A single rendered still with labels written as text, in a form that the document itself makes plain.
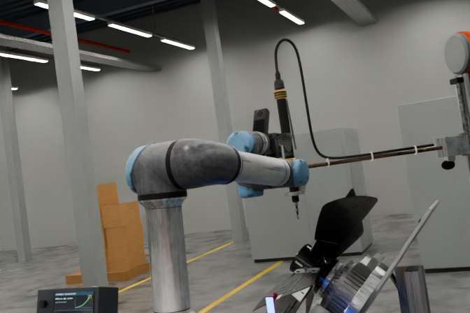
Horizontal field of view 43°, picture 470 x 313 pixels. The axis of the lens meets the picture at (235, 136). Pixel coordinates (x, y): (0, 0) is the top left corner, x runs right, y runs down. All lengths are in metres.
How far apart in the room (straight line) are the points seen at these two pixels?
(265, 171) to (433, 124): 6.01
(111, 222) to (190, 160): 8.86
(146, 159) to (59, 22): 7.04
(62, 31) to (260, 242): 4.44
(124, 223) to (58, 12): 3.68
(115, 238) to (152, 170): 8.84
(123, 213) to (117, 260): 0.78
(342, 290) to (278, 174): 0.65
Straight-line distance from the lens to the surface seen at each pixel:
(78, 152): 8.05
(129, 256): 10.12
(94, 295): 2.04
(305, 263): 2.14
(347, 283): 2.08
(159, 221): 1.38
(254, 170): 1.45
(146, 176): 1.37
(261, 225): 9.65
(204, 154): 1.31
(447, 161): 2.29
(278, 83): 2.07
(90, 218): 8.05
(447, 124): 7.42
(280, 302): 2.23
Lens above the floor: 1.58
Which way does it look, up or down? 3 degrees up
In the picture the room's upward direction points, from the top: 8 degrees counter-clockwise
